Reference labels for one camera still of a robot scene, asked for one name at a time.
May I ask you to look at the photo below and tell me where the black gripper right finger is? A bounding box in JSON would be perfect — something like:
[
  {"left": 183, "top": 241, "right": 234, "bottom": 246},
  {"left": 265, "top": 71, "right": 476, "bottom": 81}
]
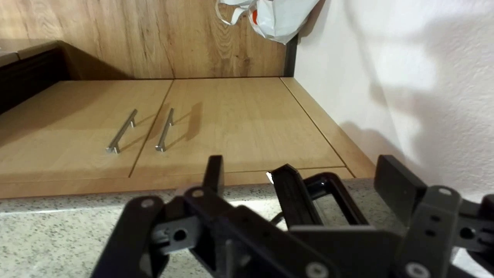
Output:
[{"left": 374, "top": 153, "right": 494, "bottom": 278}]

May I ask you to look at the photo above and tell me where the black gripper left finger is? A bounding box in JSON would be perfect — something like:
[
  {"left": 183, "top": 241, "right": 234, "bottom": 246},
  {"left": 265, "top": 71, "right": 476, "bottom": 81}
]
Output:
[{"left": 92, "top": 153, "right": 322, "bottom": 278}]

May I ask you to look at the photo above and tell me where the white plastic bag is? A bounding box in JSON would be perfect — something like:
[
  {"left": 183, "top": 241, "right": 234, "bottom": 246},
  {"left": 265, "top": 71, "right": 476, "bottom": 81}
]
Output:
[{"left": 215, "top": 0, "right": 325, "bottom": 47}]

